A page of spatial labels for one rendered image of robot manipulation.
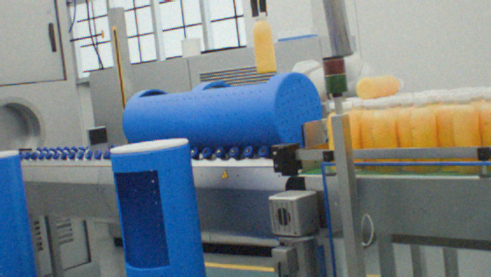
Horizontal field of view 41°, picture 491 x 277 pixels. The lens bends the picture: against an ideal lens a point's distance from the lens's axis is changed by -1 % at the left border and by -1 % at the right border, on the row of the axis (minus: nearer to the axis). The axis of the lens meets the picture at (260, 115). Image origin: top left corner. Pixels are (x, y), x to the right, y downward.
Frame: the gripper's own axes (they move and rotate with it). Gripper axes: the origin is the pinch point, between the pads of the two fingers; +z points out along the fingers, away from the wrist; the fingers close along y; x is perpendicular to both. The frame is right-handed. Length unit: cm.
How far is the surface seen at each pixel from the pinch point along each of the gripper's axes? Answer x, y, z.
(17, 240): -102, 54, 82
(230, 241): -174, -138, 137
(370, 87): 47, 5, 33
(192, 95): -31.8, 8.9, 29.5
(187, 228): -13, 35, 75
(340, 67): 58, 36, 26
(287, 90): 12.0, 3.7, 31.2
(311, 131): 18.0, 0.0, 46.3
